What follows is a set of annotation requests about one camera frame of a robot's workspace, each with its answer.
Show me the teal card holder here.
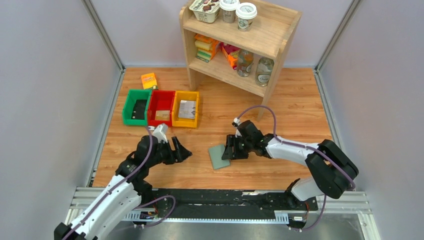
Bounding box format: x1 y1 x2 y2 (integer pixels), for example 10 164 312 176
208 144 230 170

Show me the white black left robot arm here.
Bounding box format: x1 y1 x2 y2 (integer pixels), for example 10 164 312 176
53 135 192 240

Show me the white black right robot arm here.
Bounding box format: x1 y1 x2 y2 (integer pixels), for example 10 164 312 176
221 120 359 209

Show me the tan card in red bin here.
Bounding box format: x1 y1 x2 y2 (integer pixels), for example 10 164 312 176
154 110 170 121

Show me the red plastic bin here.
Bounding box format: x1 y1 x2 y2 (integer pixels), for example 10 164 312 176
147 90 176 127

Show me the white packet in yellow bin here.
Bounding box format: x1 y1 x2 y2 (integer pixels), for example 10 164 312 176
178 100 197 120

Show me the black item in green bin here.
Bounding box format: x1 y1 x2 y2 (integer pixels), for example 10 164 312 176
131 99 148 121

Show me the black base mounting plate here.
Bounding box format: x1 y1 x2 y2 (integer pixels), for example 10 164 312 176
141 188 319 228

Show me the yellow plastic bin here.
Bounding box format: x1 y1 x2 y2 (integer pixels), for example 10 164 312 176
171 90 200 128

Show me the green plastic bin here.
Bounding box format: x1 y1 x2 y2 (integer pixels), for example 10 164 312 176
122 89 152 126

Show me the orange yellow snack box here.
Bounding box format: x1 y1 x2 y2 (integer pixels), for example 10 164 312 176
140 72 159 90

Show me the right clear glass bottle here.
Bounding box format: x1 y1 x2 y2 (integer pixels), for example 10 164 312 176
255 56 275 87

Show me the clear glass bottle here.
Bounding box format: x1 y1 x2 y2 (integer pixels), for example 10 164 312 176
255 56 275 87
236 49 254 77

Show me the left clear glass bottle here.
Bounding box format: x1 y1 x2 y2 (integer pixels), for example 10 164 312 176
236 49 254 77

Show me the orange red snack box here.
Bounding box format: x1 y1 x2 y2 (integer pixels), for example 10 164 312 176
221 42 240 70

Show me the stack of sponges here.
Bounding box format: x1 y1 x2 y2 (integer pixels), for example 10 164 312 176
194 33 221 63

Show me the wooden shelf unit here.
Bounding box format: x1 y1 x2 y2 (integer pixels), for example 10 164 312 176
179 0 302 106

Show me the right coffee cup white lid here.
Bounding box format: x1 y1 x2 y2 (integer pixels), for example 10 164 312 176
235 2 258 32

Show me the coffee cup white lid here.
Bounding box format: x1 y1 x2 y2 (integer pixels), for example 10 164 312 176
235 2 258 32
219 0 240 24

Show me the left coffee cup white lid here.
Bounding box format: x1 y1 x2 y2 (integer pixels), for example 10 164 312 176
219 0 240 24

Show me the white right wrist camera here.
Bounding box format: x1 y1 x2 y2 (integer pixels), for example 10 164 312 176
231 117 242 138

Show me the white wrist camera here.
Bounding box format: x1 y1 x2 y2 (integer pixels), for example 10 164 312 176
148 123 169 143
231 117 242 138

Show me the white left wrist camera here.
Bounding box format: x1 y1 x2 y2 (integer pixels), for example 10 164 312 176
148 123 169 143

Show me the aluminium frame rail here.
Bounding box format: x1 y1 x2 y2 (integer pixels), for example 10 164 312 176
64 187 382 240

